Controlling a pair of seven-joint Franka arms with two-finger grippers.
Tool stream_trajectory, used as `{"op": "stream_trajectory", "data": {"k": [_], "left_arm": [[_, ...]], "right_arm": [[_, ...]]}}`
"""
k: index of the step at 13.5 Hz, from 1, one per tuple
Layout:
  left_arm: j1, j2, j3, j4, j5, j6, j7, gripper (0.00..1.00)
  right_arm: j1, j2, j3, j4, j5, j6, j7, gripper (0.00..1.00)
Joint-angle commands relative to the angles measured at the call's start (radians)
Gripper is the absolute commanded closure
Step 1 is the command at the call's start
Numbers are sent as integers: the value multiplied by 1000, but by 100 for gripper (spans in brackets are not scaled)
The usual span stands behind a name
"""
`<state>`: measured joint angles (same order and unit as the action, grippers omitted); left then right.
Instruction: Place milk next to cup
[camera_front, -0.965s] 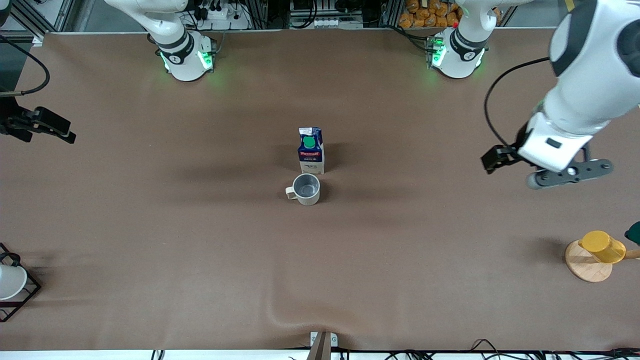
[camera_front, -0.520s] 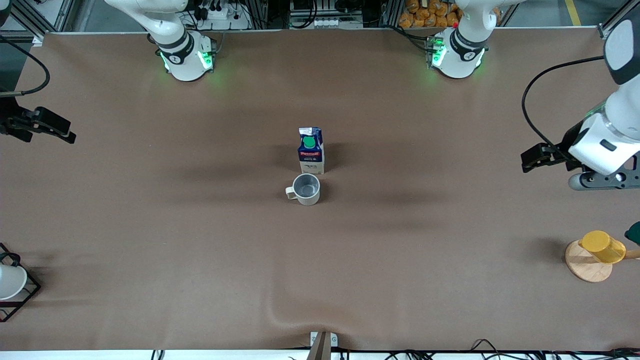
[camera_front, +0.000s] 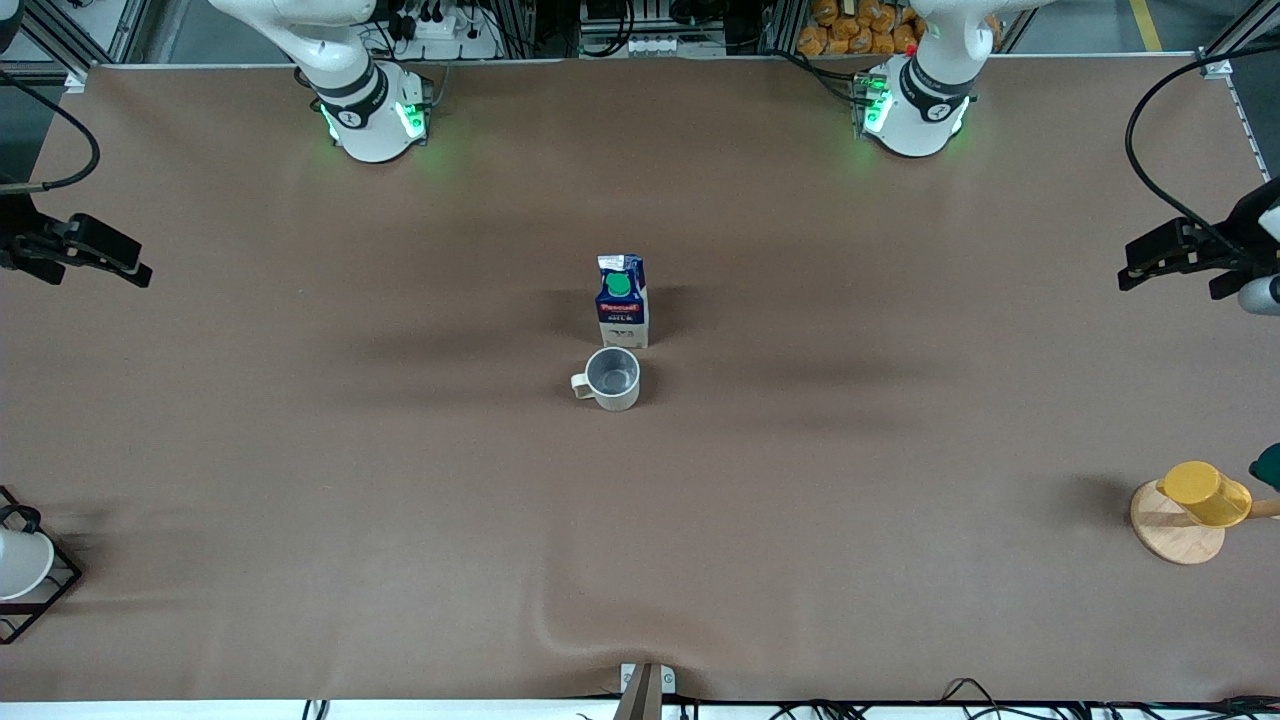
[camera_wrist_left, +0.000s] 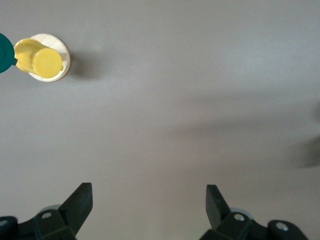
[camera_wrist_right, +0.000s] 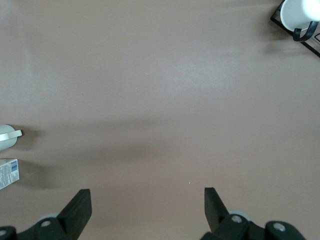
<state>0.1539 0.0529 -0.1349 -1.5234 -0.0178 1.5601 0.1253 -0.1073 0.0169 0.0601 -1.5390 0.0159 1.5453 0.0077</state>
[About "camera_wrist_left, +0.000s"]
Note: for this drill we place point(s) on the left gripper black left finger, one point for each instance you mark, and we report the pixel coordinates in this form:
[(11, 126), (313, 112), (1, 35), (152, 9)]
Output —
[(72, 212)]

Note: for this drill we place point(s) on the yellow plastic cup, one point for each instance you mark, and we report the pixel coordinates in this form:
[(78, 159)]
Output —
[(46, 62)]

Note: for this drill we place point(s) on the brown table cover mat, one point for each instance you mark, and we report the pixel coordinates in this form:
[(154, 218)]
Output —
[(160, 112)]

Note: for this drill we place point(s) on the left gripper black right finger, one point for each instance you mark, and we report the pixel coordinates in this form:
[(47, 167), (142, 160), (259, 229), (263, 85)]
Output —
[(217, 210)]

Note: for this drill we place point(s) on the dark green plastic cup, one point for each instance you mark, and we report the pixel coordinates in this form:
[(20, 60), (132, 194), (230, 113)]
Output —
[(5, 53)]

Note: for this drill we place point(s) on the round wooden cup stand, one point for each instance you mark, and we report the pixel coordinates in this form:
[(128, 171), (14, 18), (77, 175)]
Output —
[(63, 48)]

